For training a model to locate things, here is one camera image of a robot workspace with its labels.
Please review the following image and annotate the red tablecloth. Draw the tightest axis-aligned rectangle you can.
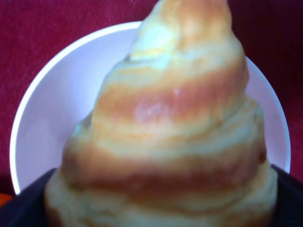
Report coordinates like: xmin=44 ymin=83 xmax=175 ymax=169
xmin=0 ymin=0 xmax=303 ymax=194

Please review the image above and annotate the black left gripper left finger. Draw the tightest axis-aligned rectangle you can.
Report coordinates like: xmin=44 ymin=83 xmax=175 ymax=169
xmin=0 ymin=168 xmax=62 ymax=227

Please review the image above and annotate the golden brown croissant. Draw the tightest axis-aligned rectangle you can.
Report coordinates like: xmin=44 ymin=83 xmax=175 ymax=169
xmin=45 ymin=0 xmax=277 ymax=227

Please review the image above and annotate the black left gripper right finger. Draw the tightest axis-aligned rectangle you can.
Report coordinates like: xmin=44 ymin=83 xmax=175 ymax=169
xmin=270 ymin=165 xmax=303 ymax=227

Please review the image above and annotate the large pink bowl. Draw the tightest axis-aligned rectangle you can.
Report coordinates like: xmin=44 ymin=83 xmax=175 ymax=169
xmin=10 ymin=22 xmax=291 ymax=193

